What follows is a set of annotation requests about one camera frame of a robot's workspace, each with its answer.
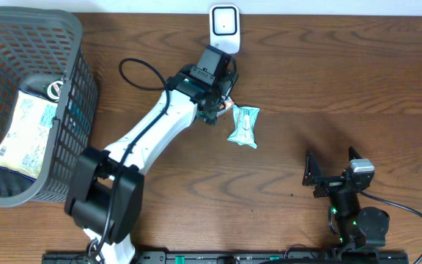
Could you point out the small orange box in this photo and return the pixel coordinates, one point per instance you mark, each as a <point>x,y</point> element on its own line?
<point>227,105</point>

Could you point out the cream snack bag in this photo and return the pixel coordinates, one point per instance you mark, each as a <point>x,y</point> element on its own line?
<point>22,149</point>

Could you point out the white barcode scanner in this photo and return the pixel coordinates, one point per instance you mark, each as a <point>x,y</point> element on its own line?
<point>225,27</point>

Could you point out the teal wet wipes packet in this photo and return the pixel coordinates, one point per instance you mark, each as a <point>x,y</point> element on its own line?
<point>244,122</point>

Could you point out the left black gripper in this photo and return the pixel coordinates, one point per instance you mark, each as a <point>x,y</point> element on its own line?
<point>215,108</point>

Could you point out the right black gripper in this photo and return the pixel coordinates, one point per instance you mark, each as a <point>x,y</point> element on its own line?
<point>330,184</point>

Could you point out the dark green round-logo packet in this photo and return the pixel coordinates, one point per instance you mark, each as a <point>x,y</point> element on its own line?
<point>53,90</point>

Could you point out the grey plastic mesh basket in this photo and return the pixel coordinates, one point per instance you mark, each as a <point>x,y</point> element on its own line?
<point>37,48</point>

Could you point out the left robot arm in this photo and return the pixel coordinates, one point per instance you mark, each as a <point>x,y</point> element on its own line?
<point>107,186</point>

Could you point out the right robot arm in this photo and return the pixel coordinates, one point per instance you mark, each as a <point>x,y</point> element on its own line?
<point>359,228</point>

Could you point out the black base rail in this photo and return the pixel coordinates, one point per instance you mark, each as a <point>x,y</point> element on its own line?
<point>295,256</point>

